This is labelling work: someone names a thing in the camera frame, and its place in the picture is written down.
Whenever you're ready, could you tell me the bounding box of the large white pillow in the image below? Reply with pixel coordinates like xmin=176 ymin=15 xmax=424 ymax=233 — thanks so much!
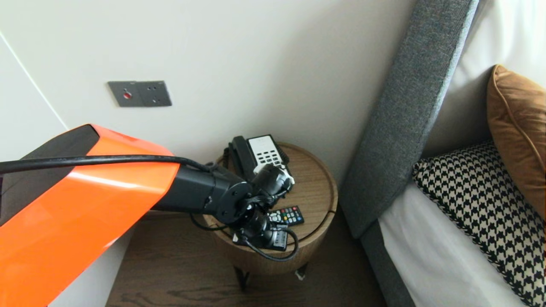
xmin=422 ymin=0 xmax=546 ymax=158

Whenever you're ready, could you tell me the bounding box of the black white houndstooth pillow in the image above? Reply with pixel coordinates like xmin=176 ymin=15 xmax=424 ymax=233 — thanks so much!
xmin=412 ymin=141 xmax=546 ymax=307

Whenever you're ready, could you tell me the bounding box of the round wooden bedside table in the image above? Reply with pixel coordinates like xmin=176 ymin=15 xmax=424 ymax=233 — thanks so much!
xmin=203 ymin=142 xmax=339 ymax=290

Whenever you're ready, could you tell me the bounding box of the white bed sheet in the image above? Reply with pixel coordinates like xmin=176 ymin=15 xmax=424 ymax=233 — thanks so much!
xmin=378 ymin=181 xmax=527 ymax=307

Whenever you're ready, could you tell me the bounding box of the black TV remote control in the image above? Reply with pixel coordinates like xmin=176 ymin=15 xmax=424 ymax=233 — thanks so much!
xmin=268 ymin=206 xmax=305 ymax=226

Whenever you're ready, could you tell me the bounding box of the black and white telephone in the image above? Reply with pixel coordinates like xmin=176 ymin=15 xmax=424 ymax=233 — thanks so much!
xmin=228 ymin=135 xmax=295 ymax=185

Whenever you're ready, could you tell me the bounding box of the brown velvet cushion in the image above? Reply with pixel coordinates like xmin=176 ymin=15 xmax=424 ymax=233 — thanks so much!
xmin=486 ymin=64 xmax=546 ymax=222

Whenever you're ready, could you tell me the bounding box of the black telephone handset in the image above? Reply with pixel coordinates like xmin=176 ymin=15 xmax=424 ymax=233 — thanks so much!
xmin=232 ymin=136 xmax=258 ymax=182

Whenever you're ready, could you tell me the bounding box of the grey switch plate red dot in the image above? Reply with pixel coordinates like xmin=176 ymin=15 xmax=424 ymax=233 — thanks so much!
xmin=107 ymin=81 xmax=140 ymax=107

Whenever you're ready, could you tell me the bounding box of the grey fabric headboard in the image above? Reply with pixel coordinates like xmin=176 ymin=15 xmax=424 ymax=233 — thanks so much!
xmin=339 ymin=0 xmax=480 ymax=239

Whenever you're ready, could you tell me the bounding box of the plain grey wall switch plate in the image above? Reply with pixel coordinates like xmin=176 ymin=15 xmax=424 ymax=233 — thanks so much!
xmin=136 ymin=80 xmax=172 ymax=107

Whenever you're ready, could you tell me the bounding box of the wooden skirting board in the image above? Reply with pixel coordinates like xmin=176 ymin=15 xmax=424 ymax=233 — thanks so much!
xmin=141 ymin=210 xmax=205 ymax=220

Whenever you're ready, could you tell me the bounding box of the grey fabric bed frame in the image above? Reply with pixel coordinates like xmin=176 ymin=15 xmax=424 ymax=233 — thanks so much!
xmin=360 ymin=222 xmax=416 ymax=307

